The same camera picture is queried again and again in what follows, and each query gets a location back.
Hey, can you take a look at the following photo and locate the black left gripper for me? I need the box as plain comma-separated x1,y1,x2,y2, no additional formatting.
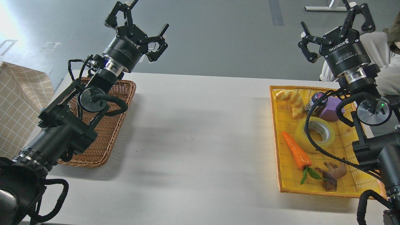
103,1,169,73

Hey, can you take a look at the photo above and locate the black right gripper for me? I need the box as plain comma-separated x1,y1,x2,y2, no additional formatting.
297,0,376,78

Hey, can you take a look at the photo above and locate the yellow tape roll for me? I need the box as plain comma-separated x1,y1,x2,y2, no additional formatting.
294,117,336,154

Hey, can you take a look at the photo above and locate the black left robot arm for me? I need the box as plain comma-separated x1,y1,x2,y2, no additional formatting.
1,0,169,225

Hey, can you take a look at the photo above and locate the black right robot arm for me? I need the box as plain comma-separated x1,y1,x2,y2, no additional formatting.
298,0,400,225

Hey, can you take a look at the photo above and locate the white metal stand base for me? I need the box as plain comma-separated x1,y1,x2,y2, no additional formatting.
304,0,347,12

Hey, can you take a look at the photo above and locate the person in white shirt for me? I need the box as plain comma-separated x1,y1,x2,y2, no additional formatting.
319,12,400,96

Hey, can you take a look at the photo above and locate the purple foam block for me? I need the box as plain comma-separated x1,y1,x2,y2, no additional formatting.
318,97,342,122

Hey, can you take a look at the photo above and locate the toy croissant bread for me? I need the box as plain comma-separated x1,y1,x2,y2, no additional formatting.
274,90,305,119

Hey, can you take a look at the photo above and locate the small dark lid jar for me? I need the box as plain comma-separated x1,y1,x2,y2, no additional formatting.
304,92,327,117

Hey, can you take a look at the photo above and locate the brown wicker basket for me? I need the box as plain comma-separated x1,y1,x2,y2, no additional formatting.
58,80,136,168

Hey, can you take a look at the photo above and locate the yellow plastic tray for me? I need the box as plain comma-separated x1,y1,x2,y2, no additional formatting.
270,86,386,198

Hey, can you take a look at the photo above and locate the beige checkered cloth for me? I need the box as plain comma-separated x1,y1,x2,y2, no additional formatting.
0,62,54,158

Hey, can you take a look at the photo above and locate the orange toy carrot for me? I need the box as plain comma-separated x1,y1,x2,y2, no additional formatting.
281,132,312,170

